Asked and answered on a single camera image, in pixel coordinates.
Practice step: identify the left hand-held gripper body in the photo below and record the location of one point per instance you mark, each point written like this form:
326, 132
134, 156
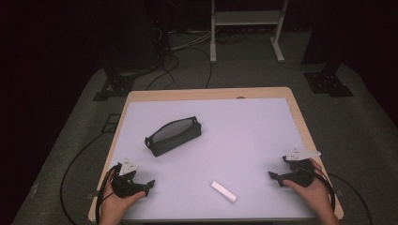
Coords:
123, 187

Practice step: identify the white eraser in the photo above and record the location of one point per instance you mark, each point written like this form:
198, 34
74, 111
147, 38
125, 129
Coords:
223, 191

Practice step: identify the person's left hand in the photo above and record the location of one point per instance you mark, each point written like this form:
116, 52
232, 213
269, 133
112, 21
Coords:
114, 207

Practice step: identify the black pencil case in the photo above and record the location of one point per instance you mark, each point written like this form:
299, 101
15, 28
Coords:
175, 143

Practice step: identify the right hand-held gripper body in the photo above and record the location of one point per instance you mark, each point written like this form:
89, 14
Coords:
300, 176

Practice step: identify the black stand base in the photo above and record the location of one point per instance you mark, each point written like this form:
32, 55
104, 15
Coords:
115, 86
327, 82

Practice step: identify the white metal stand frame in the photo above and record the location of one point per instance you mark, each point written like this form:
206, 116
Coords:
247, 18

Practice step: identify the person's right hand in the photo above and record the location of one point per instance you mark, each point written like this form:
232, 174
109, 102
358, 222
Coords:
317, 195

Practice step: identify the white table sheet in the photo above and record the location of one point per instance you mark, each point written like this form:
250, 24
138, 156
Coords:
219, 137

